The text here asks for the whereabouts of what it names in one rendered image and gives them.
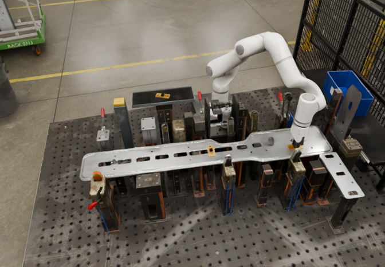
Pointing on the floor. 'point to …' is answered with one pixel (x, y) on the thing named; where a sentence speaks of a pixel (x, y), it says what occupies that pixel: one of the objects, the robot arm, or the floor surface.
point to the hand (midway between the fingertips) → (296, 142)
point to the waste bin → (6, 92)
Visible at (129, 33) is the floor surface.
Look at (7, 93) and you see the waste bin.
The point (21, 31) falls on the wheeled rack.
